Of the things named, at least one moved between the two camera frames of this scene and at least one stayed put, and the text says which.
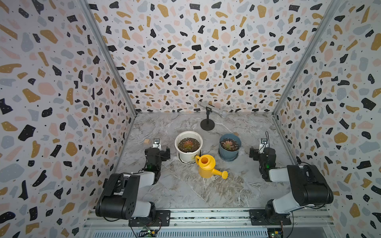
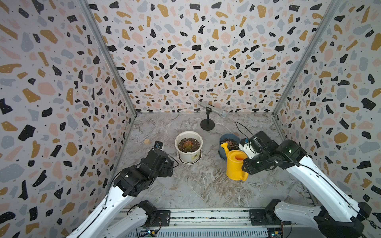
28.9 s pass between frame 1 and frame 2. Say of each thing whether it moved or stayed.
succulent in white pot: stayed
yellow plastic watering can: moved
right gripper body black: moved
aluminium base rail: stayed
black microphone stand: stayed
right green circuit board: stayed
